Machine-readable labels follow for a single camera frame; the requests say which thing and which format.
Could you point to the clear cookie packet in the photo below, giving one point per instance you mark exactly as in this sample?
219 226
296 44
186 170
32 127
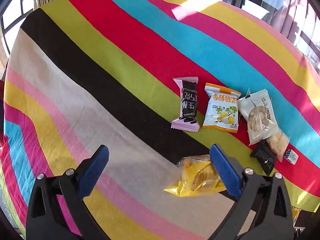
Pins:
278 143

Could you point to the white clear nut packet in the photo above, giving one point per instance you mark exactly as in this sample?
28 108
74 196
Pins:
258 112

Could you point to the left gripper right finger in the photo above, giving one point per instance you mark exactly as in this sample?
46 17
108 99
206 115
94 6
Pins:
238 185

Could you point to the colourful striped tablecloth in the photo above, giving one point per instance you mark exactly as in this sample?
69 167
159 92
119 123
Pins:
85 73

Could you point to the orange white nut packet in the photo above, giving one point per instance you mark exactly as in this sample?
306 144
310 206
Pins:
222 109

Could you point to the small blue white candy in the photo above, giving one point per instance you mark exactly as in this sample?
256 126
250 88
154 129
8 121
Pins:
291 156

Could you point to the yellow snack bag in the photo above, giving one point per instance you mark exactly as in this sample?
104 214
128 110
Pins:
198 177

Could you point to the yellow clear cake packet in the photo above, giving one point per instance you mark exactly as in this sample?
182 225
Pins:
295 214

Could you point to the pink chocolate snack packet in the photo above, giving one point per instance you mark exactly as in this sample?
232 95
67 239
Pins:
188 104

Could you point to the black snack packet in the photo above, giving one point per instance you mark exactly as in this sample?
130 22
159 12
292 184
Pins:
265 156

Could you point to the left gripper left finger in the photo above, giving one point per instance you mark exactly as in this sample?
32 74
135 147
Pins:
76 184

